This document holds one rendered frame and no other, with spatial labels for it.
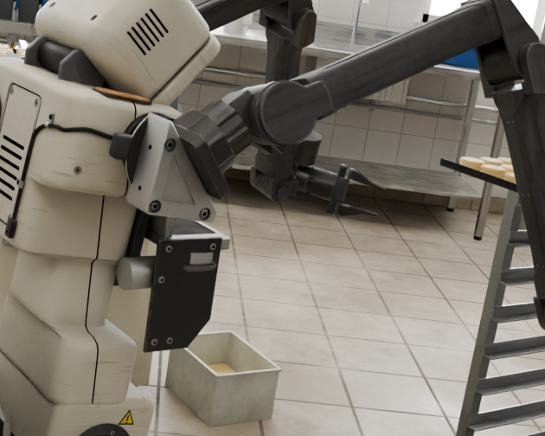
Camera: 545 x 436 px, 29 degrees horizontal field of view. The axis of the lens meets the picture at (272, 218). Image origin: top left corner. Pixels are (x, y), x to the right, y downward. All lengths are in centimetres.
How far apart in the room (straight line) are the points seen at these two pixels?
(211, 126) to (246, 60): 474
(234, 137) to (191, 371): 187
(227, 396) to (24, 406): 153
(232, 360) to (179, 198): 205
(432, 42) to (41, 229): 56
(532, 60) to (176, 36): 48
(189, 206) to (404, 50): 35
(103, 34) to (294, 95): 25
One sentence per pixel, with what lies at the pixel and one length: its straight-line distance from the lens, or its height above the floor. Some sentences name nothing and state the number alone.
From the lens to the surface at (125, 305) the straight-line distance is 213.
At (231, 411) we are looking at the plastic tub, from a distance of 300.
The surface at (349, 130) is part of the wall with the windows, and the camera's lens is 608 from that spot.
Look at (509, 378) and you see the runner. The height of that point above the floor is 43.
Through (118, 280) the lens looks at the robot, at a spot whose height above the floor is 86.
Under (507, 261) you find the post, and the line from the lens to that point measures 240.
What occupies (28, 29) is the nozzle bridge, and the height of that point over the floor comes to 103.
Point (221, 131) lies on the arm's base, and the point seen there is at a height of 110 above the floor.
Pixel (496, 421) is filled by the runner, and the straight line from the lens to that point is 258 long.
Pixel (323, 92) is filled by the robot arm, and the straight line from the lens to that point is 128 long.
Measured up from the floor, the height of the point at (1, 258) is 67.
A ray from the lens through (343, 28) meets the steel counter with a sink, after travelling 593.
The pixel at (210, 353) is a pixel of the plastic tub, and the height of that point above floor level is 9.
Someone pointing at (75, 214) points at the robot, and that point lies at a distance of 136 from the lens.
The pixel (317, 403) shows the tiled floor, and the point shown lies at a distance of 325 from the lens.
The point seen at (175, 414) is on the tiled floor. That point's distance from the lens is 303.
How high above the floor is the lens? 132
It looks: 14 degrees down
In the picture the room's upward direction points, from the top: 9 degrees clockwise
